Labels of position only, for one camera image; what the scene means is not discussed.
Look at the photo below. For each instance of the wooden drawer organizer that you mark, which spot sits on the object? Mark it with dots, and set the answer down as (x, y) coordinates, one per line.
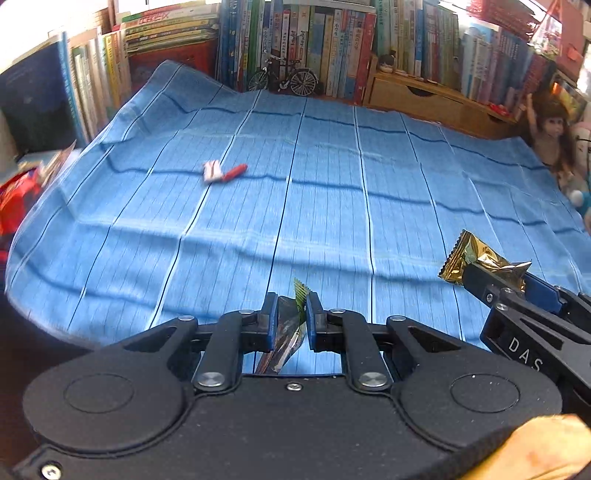
(415, 99)

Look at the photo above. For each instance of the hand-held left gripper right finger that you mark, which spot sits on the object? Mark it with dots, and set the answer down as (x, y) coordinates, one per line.
(311, 323)

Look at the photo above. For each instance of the small black white figurine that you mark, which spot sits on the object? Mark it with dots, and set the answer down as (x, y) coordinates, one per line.
(387, 62)

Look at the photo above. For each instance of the brown haired doll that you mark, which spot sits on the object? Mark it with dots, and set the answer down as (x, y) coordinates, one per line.
(551, 134)

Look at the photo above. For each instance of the black model bicycle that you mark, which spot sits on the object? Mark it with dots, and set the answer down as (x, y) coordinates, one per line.
(302, 83)

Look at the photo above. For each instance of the blue striped cloth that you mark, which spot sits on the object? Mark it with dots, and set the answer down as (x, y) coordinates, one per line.
(323, 184)

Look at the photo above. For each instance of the small red wrapper strip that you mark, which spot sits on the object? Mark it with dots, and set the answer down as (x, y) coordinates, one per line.
(235, 171)

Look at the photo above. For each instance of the small red white wrapper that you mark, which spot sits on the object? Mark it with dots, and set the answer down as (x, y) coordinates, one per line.
(212, 171)

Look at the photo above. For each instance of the gold green candy wrapper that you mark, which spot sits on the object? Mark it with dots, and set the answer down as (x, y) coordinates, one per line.
(466, 258)

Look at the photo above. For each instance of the loose printed papers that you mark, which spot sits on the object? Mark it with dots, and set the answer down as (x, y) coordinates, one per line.
(51, 161)

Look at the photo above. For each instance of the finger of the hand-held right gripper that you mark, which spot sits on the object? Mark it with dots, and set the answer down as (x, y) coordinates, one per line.
(542, 290)
(489, 284)

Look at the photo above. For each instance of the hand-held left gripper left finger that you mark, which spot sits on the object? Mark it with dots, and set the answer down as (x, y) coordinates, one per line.
(272, 323)

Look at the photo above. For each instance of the small red toy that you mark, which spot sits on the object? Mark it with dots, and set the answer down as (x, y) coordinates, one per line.
(498, 110)

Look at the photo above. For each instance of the row of upright books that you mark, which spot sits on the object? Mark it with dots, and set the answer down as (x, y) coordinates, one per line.
(99, 78)
(461, 50)
(314, 41)

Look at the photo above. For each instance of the large dark blue book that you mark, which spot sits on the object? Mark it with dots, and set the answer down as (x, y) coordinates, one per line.
(37, 101)

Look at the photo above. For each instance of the colourful printed box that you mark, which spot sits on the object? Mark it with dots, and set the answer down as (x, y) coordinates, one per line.
(570, 97)

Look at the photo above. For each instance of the white blue plush toy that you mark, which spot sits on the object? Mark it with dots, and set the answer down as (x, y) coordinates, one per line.
(582, 152)

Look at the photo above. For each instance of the red foil bag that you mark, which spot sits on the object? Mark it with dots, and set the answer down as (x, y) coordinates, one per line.
(21, 203)

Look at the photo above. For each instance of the dark green foil wrapper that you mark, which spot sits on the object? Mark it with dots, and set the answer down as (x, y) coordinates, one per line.
(286, 341)

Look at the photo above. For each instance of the stack of lying books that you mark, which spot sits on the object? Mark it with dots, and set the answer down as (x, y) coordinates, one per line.
(166, 27)

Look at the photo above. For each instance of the person's left forearm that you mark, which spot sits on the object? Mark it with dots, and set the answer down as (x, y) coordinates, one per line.
(554, 443)

